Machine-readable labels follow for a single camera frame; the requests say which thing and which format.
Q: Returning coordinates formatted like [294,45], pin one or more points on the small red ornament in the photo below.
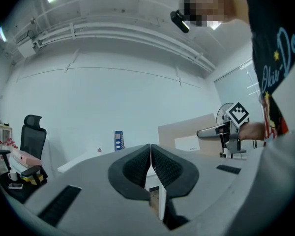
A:
[99,150]

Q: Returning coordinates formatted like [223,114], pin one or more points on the black head-mounted camera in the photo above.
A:
[180,21]

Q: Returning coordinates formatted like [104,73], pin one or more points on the white mug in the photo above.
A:
[13,175]

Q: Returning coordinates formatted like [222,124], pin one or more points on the black standing fan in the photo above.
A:
[222,112]

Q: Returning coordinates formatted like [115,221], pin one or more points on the white-edged smartphone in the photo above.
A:
[15,185]

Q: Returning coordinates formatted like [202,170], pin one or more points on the white ceiling pipes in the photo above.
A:
[127,34]

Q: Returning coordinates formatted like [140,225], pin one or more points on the black mesh office chair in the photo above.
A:
[33,139]

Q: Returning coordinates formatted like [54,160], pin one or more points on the light wooden desk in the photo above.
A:
[2,128]

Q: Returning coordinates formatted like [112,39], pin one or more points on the white ceiling unit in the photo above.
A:
[26,49]

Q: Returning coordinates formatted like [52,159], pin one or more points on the beige cardboard box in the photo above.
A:
[182,129]

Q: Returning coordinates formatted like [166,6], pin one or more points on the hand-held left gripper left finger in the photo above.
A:
[127,171]

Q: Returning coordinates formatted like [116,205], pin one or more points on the pink flat box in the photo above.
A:
[27,157]

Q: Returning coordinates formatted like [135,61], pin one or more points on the person's head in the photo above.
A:
[211,1]

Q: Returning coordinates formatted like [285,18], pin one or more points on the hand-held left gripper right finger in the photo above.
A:
[172,171]

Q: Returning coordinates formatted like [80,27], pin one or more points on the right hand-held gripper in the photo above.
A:
[237,114]

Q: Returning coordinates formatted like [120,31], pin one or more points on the yellow black object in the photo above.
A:
[35,178]

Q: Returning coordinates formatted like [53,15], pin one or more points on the blue plastic basket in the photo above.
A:
[119,141]

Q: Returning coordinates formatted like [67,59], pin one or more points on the white table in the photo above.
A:
[83,160]

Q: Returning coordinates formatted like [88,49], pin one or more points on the person's black printed shirt torso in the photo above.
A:
[273,33]

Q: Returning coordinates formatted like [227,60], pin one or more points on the person's right forearm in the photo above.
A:
[253,130]

